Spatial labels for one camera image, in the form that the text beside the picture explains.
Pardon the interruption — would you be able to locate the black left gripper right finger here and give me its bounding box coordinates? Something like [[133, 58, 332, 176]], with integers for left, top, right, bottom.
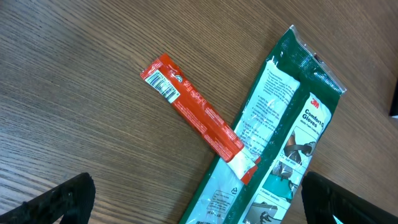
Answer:
[[301, 172, 397, 224]]

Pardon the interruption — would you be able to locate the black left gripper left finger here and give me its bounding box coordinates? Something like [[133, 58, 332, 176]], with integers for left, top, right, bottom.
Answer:
[[1, 172, 96, 224]]

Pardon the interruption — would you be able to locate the green wipes packet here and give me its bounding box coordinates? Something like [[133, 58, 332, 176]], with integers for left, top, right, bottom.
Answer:
[[181, 26, 346, 224]]

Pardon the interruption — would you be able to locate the red white candy stick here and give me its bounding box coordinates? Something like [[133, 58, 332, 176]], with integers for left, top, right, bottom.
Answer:
[[140, 54, 261, 185]]

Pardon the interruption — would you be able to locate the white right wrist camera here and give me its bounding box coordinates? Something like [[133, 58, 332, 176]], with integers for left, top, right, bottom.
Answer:
[[389, 82, 398, 119]]

